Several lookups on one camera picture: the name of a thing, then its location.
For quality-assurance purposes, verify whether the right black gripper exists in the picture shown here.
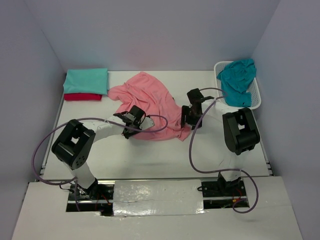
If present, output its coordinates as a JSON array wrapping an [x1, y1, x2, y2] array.
[[181, 105, 204, 130]]

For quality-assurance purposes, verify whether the pink t shirt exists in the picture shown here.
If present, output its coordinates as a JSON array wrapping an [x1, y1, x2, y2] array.
[[108, 71, 191, 141]]

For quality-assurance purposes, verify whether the red t shirt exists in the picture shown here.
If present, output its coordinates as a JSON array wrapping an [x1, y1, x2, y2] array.
[[63, 93, 102, 101]]

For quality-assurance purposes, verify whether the mint green t shirt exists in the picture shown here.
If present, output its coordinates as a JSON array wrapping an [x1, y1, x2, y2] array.
[[63, 68, 109, 95]]

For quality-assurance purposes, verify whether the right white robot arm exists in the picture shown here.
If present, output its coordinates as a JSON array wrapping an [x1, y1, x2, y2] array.
[[180, 88, 260, 197]]

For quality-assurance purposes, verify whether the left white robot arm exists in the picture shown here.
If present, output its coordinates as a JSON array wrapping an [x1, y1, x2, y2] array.
[[51, 106, 155, 199]]

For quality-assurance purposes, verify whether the teal blue t shirt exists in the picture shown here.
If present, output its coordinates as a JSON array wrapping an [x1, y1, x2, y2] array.
[[217, 58, 257, 108]]

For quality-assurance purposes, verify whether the white plastic laundry basket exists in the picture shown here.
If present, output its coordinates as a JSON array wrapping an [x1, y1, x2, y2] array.
[[213, 61, 261, 110]]

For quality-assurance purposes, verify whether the silver tape patch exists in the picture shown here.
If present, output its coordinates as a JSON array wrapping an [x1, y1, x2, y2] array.
[[113, 179, 205, 217]]

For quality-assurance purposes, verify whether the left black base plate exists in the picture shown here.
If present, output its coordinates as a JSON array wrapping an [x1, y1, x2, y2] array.
[[65, 183, 115, 217]]

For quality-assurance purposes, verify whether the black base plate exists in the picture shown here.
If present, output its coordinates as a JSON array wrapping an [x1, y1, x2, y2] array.
[[65, 183, 115, 217], [197, 180, 249, 210]]

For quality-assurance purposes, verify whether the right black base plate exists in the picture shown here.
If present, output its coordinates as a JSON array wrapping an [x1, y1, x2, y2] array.
[[197, 180, 249, 210]]

